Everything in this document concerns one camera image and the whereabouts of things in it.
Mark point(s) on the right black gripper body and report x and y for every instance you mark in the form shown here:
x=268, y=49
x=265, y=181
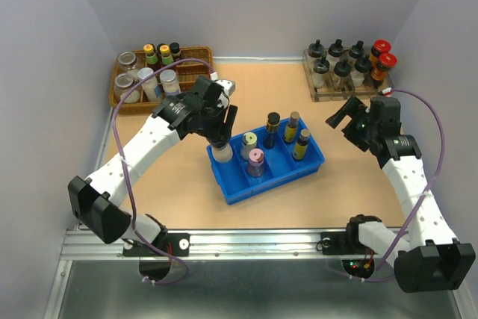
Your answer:
x=372, y=131

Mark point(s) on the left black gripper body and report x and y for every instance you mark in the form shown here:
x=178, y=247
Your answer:
x=213, y=125

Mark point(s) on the green lid spice jar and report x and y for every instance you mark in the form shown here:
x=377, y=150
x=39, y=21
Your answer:
x=249, y=142

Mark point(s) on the amber oil bottle black cap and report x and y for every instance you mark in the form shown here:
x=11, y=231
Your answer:
x=272, y=126

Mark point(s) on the silver lid grinder jar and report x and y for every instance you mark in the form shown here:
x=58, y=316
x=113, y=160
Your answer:
x=221, y=150

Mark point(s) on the pink lid spice jar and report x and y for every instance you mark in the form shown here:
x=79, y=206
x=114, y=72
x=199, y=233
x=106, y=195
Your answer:
x=255, y=166

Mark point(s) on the yellow label bottle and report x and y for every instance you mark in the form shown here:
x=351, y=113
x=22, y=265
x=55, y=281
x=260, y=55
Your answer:
x=301, y=145
x=291, y=127

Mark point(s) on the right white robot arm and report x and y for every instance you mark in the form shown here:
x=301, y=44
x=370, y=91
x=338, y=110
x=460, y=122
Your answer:
x=426, y=255

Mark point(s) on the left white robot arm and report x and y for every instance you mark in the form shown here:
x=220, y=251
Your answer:
x=96, y=200

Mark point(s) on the black top cruet front right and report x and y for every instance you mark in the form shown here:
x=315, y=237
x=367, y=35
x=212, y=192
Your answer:
x=361, y=68

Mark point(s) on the black cruet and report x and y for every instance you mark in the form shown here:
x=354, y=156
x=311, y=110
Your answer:
x=340, y=73
x=361, y=68
x=356, y=51
x=334, y=52
x=320, y=71
x=315, y=50

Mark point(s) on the clear acrylic cruet rack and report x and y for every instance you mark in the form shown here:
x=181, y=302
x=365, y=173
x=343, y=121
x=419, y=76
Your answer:
x=322, y=89

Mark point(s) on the black top cruet front middle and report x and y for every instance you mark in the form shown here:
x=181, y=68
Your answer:
x=340, y=73

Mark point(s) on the tall jar blue label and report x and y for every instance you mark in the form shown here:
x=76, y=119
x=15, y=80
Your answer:
x=170, y=82

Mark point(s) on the black top cruet front left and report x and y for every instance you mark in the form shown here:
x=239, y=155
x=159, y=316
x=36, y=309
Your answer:
x=320, y=71

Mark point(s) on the red lid jar front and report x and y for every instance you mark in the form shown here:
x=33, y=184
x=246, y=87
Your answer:
x=386, y=62

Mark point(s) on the red lid jar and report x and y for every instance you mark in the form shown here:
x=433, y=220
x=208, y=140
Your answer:
x=386, y=62
x=380, y=46

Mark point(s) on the blue divided plastic bin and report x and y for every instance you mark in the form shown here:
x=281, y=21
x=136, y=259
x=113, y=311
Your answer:
x=280, y=167

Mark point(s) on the tall jar white contents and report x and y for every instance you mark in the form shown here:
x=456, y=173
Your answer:
x=151, y=87

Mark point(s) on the black top cruet back right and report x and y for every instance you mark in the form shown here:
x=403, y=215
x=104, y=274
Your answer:
x=356, y=51

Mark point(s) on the black top cruet back middle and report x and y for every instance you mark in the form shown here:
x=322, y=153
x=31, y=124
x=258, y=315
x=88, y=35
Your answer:
x=334, y=52

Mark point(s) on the green label sauce bottle right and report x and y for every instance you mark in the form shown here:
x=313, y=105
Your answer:
x=164, y=54

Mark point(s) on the red lid jar back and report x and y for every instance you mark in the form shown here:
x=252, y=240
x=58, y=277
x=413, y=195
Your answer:
x=380, y=46

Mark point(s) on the wicker divided basket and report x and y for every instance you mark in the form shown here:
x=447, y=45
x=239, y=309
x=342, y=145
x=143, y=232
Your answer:
x=187, y=73

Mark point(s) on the dark sauce bottle black cap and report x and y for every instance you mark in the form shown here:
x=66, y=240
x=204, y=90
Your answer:
x=175, y=50

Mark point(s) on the black top cruet back left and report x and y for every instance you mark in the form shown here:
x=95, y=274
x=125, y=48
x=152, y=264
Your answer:
x=315, y=50

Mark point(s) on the clear glass jar front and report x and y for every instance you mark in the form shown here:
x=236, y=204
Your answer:
x=122, y=84

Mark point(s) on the clear glass jar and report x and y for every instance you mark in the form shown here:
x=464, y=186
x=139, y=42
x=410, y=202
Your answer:
x=131, y=63
x=122, y=84

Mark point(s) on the clear glass jar back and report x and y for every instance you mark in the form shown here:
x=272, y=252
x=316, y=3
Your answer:
x=131, y=63

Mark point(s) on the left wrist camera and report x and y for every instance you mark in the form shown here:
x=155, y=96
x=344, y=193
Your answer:
x=228, y=86

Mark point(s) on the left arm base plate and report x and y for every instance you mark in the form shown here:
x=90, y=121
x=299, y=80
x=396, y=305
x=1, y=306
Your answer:
x=174, y=243

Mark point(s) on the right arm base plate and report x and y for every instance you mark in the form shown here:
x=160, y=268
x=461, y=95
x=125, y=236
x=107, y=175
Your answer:
x=340, y=243

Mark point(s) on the aluminium frame rail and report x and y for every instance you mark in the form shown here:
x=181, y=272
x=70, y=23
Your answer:
x=209, y=245

